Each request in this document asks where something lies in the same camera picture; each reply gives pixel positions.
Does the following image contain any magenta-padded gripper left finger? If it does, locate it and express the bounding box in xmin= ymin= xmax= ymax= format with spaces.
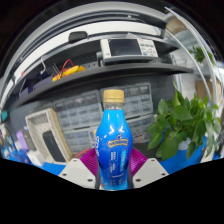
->
xmin=58 ymin=148 xmax=99 ymax=190

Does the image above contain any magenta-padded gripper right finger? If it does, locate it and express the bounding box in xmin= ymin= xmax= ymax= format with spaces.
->
xmin=127 ymin=148 xmax=170 ymax=190

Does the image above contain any blue drink bottle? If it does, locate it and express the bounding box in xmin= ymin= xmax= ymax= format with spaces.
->
xmin=94 ymin=88 xmax=134 ymax=191

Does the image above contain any black rectangular speaker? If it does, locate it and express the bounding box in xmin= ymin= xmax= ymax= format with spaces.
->
xmin=42 ymin=129 xmax=67 ymax=163

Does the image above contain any green potted plant, white pot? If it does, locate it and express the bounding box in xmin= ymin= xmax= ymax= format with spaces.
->
xmin=146 ymin=81 xmax=223 ymax=162

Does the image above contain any white perforated tray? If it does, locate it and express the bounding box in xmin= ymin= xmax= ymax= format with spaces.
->
xmin=24 ymin=107 xmax=74 ymax=165

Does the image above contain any dark grey overhead shelf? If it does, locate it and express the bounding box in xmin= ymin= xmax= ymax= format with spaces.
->
xmin=14 ymin=62 xmax=194 ymax=108

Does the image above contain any yellow multimeter with red leads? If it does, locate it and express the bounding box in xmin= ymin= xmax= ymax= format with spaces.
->
xmin=51 ymin=59 xmax=86 ymax=83

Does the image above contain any white benchtop oscilloscope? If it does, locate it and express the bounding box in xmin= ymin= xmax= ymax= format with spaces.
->
xmin=99 ymin=37 xmax=159 ymax=66

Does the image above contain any white shelf unit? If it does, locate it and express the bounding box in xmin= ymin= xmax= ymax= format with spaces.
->
xmin=166 ymin=6 xmax=224 ymax=101

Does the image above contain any black oval device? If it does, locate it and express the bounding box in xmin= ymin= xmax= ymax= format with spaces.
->
xmin=68 ymin=30 xmax=88 ymax=44

